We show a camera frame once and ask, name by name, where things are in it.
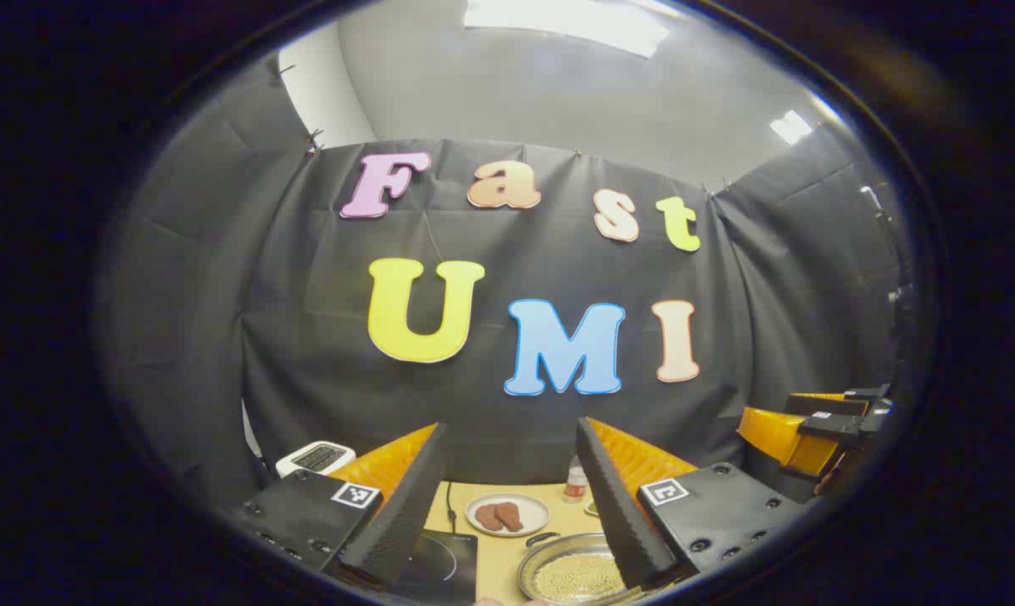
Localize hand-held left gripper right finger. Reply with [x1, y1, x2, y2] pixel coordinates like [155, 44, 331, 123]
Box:
[577, 417, 811, 590]

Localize black backdrop cloth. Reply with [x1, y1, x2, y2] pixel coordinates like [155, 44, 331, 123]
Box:
[99, 50, 917, 514]

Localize small ceiling light panel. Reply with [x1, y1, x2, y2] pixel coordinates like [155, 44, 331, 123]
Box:
[768, 109, 814, 146]

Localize clear bottle with red label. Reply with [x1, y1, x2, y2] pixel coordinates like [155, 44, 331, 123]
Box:
[564, 454, 590, 503]

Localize white toaster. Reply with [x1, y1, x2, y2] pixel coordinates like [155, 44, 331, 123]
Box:
[275, 440, 357, 479]

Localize white plate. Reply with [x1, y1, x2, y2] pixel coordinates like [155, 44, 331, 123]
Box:
[465, 492, 551, 538]

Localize steel pot with black handle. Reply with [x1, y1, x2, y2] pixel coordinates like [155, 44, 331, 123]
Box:
[518, 532, 643, 605]

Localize large ceiling light panel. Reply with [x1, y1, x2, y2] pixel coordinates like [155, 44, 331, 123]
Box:
[463, 0, 670, 58]

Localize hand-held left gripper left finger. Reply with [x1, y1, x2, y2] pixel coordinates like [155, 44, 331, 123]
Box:
[226, 423, 448, 590]

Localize pile of soybeans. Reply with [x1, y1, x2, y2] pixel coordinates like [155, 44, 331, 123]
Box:
[533, 551, 628, 603]

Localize black induction cooktop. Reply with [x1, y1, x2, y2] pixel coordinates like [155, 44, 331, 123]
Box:
[390, 529, 480, 603]

